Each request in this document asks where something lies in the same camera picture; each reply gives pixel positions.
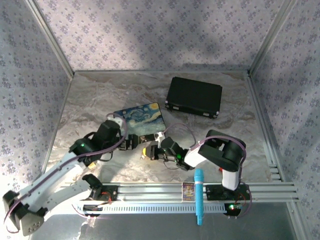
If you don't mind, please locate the starry night painted box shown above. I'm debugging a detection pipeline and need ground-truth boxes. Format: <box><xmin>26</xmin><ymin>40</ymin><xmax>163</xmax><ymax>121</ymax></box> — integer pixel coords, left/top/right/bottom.
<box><xmin>113</xmin><ymin>102</ymin><xmax>167</xmax><ymax>146</ymax></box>

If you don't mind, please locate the small picture card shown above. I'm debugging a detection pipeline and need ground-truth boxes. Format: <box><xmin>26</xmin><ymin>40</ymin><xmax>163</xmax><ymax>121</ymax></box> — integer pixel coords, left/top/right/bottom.
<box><xmin>181</xmin><ymin>181</ymin><xmax>196</xmax><ymax>202</ymax></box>

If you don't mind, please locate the blue marker pen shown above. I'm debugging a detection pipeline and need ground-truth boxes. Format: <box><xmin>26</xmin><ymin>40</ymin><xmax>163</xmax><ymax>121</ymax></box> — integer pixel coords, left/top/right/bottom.
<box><xmin>194</xmin><ymin>168</ymin><xmax>206</xmax><ymax>226</ymax></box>

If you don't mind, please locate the black hard case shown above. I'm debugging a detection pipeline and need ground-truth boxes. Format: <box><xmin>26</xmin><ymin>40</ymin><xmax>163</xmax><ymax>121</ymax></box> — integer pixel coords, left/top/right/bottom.
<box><xmin>165</xmin><ymin>76</ymin><xmax>223</xmax><ymax>120</ymax></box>

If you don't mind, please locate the circuit board with LEDs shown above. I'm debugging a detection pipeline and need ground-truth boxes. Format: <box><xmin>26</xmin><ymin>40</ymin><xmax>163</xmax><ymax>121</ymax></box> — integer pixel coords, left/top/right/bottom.
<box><xmin>224</xmin><ymin>202</ymin><xmax>243</xmax><ymax>217</ymax></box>

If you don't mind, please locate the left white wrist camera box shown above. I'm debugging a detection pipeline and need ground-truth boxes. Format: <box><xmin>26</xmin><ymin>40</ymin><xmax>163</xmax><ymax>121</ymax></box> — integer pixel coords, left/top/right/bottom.
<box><xmin>107</xmin><ymin>116</ymin><xmax>124</xmax><ymax>129</ymax></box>

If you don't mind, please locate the aluminium front rail frame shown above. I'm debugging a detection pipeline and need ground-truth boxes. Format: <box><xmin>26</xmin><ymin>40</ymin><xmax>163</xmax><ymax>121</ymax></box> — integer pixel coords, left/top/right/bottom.
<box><xmin>64</xmin><ymin>182</ymin><xmax>300</xmax><ymax>203</ymax></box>

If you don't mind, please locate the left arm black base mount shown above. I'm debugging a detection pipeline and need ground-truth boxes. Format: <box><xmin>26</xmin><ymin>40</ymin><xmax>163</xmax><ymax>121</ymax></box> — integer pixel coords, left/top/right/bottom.
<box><xmin>94</xmin><ymin>184</ymin><xmax>119</xmax><ymax>202</ymax></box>

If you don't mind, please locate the slotted grey cable duct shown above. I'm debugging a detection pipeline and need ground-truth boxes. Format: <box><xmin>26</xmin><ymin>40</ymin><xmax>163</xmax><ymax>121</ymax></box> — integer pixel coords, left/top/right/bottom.
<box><xmin>76</xmin><ymin>202</ymin><xmax>230</xmax><ymax>215</ymax></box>

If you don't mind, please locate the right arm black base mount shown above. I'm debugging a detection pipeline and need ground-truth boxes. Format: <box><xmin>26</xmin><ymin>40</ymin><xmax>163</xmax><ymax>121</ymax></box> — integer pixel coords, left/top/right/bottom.
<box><xmin>205</xmin><ymin>184</ymin><xmax>252</xmax><ymax>201</ymax></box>

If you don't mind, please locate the black bracket under duct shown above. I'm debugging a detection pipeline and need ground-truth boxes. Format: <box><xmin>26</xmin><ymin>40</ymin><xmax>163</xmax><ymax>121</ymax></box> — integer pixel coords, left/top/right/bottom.
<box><xmin>82</xmin><ymin>204</ymin><xmax>103</xmax><ymax>217</ymax></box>

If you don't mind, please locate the aluminium side rail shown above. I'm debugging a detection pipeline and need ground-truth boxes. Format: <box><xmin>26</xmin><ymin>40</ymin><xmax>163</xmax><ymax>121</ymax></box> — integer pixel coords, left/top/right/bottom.
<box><xmin>246</xmin><ymin>71</ymin><xmax>286</xmax><ymax>183</ymax></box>

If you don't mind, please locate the aluminium corner post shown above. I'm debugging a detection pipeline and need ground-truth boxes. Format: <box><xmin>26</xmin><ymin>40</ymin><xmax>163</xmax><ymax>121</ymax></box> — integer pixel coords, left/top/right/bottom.
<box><xmin>248</xmin><ymin>0</ymin><xmax>298</xmax><ymax>74</ymax></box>
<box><xmin>24</xmin><ymin>0</ymin><xmax>75</xmax><ymax>76</ymax></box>

